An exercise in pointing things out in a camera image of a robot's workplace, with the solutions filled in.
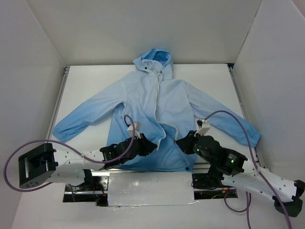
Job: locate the left aluminium table rail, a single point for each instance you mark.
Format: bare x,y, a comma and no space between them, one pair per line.
58,101

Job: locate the aluminium table rail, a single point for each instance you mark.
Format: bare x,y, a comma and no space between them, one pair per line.
58,101
230,66
195,168

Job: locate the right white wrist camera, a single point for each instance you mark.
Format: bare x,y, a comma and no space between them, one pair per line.
203,127

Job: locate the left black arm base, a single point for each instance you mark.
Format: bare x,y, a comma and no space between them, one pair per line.
92,189

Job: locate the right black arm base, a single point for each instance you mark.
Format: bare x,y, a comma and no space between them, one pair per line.
207,188

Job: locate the front aluminium table rail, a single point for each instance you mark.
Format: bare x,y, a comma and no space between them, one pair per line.
195,168

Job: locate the silver foil-covered panel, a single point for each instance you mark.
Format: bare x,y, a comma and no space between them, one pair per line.
150,189

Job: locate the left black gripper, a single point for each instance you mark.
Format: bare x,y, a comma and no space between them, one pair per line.
142,143

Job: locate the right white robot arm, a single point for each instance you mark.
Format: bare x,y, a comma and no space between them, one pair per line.
231,168

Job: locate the light blue hooded jacket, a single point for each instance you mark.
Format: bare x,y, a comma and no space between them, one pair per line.
166,108

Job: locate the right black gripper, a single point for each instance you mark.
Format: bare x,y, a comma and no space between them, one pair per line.
190,140

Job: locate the right aluminium table rail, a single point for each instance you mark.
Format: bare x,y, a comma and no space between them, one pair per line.
230,66

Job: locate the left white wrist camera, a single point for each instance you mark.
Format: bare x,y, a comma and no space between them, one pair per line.
134,130

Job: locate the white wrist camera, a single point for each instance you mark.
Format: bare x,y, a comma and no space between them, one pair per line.
203,127
134,130

